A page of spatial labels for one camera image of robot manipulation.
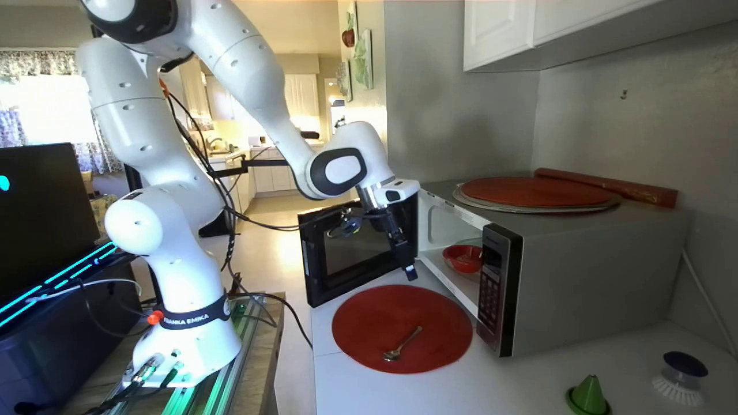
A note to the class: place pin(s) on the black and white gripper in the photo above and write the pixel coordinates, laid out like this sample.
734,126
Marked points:
388,194

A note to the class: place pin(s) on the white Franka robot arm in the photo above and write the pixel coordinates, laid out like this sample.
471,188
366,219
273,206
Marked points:
154,130

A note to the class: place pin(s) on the black microwave door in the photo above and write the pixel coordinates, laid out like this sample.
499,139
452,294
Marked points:
359,249

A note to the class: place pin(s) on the silver microwave oven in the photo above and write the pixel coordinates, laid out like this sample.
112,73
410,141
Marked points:
592,278

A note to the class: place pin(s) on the red bowl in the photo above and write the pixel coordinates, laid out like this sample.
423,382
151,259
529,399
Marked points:
461,259

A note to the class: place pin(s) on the red round plate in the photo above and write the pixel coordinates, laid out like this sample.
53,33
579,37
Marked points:
403,329

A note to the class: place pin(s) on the metal spoon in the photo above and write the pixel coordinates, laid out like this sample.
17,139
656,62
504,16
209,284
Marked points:
403,345

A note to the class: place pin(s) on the brown round tray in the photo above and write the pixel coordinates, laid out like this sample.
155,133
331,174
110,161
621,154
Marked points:
491,209

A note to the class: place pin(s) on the round red mat on plate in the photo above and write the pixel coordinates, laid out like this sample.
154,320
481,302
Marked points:
535,192

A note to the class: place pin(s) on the robot mounting table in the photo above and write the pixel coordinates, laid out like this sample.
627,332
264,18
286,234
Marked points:
246,360

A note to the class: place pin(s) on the wooden rolling pin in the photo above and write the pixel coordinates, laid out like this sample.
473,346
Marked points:
608,188

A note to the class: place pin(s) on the green cone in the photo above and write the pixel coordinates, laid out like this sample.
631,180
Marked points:
588,395

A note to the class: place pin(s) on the black equipment case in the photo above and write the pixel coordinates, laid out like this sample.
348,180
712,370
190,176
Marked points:
60,337

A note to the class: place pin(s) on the black computer monitor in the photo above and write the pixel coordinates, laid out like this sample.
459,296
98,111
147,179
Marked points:
37,214

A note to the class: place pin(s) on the patterned window curtain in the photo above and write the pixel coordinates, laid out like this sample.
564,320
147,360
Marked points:
36,65

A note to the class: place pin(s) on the framed wall pictures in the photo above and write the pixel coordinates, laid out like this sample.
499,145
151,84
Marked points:
361,54

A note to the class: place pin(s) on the white wall cabinet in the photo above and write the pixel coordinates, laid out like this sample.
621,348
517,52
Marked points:
600,31

